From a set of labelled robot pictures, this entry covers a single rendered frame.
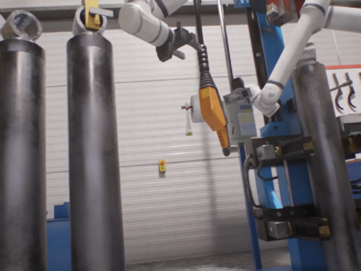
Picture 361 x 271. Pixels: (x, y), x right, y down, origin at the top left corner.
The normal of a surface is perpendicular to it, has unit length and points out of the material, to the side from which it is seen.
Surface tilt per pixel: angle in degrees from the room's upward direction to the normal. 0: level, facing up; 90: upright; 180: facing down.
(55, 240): 90
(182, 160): 90
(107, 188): 90
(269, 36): 90
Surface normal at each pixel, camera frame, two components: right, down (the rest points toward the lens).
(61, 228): 0.07, -0.21
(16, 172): 0.43, -0.22
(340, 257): -0.63, -0.10
